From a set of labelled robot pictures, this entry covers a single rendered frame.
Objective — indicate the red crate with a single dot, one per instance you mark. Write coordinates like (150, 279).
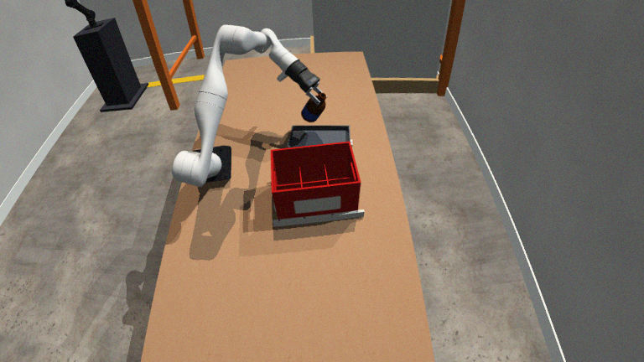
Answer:
(330, 182)

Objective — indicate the brown bottle with blue label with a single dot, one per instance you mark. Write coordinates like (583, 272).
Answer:
(311, 110)

